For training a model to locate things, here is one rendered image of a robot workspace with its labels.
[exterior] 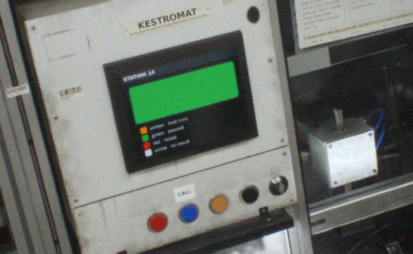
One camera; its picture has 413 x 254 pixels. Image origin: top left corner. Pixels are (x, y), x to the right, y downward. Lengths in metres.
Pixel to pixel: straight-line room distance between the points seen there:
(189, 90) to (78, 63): 0.20
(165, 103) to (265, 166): 0.25
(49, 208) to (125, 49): 0.31
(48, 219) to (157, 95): 0.29
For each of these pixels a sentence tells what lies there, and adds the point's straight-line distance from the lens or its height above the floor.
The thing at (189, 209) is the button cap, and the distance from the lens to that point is 1.59.
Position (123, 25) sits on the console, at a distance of 1.47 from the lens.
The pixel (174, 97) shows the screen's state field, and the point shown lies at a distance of 1.50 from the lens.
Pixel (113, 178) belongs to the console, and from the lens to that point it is 1.54.
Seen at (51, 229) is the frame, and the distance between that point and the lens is 1.57.
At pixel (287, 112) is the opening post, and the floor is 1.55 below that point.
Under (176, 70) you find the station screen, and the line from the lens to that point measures 1.49.
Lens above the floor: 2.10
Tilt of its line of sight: 20 degrees down
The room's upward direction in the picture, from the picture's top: 10 degrees counter-clockwise
